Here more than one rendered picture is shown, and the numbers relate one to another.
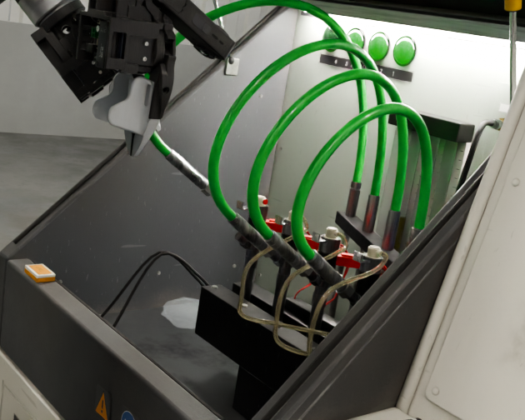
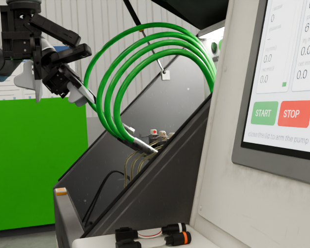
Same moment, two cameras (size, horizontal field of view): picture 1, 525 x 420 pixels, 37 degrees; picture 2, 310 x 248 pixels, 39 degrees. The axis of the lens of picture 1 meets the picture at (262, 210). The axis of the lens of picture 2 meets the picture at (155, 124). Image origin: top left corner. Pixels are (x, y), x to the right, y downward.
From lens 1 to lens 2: 0.53 m
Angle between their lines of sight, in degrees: 26
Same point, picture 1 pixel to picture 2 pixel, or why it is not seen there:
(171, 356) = not seen: hidden behind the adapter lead
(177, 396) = (73, 230)
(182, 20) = (45, 29)
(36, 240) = (68, 178)
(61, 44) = (45, 70)
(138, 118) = (31, 81)
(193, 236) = not seen: hidden behind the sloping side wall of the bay
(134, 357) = (70, 217)
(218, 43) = (69, 38)
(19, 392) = not seen: outside the picture
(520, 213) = (227, 85)
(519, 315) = (227, 145)
